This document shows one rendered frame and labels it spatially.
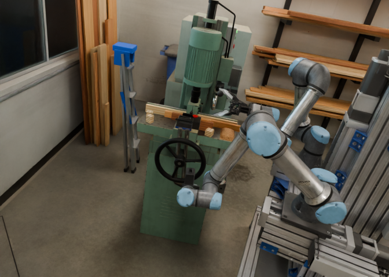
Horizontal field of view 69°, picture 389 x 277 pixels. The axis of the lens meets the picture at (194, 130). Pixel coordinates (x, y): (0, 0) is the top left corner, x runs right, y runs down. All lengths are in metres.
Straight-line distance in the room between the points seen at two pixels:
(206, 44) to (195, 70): 0.16
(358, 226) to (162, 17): 3.25
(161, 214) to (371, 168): 1.33
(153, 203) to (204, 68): 0.99
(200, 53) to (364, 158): 0.96
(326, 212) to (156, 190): 1.12
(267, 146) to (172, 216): 1.19
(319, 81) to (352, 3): 2.69
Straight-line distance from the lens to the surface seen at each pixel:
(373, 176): 1.56
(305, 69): 1.61
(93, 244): 2.22
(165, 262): 2.13
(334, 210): 1.26
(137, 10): 4.09
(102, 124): 3.09
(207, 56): 1.62
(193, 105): 1.74
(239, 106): 1.54
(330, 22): 3.57
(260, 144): 1.04
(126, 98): 2.46
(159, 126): 1.72
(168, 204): 2.02
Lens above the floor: 1.69
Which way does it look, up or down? 27 degrees down
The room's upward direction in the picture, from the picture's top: 11 degrees clockwise
